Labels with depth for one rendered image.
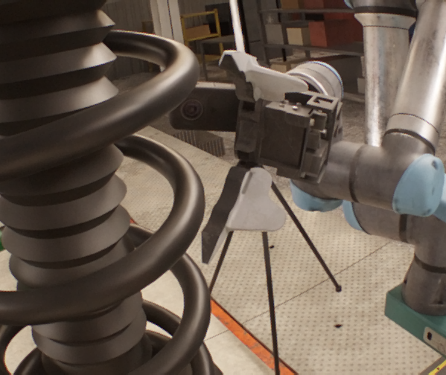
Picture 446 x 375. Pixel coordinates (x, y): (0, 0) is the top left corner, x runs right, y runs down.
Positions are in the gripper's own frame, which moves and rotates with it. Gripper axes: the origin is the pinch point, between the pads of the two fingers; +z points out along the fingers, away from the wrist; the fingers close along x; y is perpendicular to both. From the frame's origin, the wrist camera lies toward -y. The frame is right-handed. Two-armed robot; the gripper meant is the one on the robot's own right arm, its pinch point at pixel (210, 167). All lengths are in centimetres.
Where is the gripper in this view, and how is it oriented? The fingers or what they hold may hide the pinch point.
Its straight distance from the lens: 32.7
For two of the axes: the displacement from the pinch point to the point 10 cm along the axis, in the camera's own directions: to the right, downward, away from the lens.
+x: -1.1, 9.0, 4.3
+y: 9.3, 2.4, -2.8
